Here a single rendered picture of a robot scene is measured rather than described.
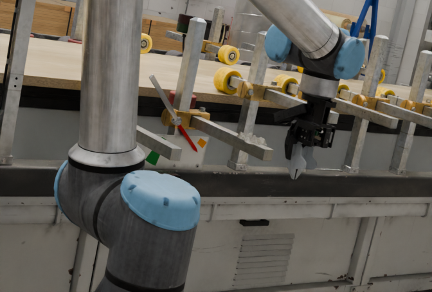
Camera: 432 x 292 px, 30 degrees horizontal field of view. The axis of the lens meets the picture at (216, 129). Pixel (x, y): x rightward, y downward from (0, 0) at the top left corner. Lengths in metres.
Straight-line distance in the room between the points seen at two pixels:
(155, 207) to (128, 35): 0.32
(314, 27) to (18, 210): 0.95
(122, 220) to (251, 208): 1.17
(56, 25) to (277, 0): 7.04
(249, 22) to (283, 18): 4.74
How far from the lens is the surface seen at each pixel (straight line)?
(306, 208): 2.75
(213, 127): 2.21
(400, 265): 3.63
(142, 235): 1.43
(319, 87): 1.89
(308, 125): 1.90
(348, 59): 1.69
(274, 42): 1.80
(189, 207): 1.43
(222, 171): 2.40
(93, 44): 1.50
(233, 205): 2.53
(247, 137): 2.08
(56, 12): 8.50
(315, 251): 3.20
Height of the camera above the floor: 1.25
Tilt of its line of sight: 10 degrees down
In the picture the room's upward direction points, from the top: 12 degrees clockwise
